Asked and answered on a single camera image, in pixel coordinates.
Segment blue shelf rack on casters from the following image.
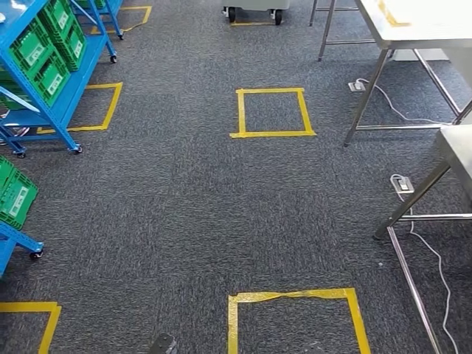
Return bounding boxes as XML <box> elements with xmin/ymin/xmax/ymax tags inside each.
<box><xmin>75</xmin><ymin>0</ymin><xmax>125</xmax><ymax>41</ymax></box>

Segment grey wheeled cart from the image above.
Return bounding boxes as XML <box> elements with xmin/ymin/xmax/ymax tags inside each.
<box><xmin>221</xmin><ymin>0</ymin><xmax>293</xmax><ymax>27</ymax></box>

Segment blue rack holding green crates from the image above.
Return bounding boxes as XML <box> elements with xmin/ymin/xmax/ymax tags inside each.
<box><xmin>0</xmin><ymin>0</ymin><xmax>119</xmax><ymax>160</ymax></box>

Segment yellow tape strip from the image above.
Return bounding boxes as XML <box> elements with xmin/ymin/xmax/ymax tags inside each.
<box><xmin>376</xmin><ymin>0</ymin><xmax>412</xmax><ymax>29</ymax></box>

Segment white-topped table metal legs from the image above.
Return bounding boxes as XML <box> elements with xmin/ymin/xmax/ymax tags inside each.
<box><xmin>309</xmin><ymin>0</ymin><xmax>472</xmax><ymax>148</ymax></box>

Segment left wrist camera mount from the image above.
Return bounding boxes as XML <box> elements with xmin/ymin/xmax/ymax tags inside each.
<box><xmin>148</xmin><ymin>333</ymin><xmax>178</xmax><ymax>354</ymax></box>

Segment white floor cable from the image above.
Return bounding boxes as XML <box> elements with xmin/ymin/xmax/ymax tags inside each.
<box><xmin>354</xmin><ymin>77</ymin><xmax>455</xmax><ymax>127</ymax></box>
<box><xmin>390</xmin><ymin>173</ymin><xmax>461</xmax><ymax>354</ymax></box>

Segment chrome stanchion post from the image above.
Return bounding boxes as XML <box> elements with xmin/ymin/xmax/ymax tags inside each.
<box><xmin>0</xmin><ymin>109</ymin><xmax>31</xmax><ymax>147</ymax></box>

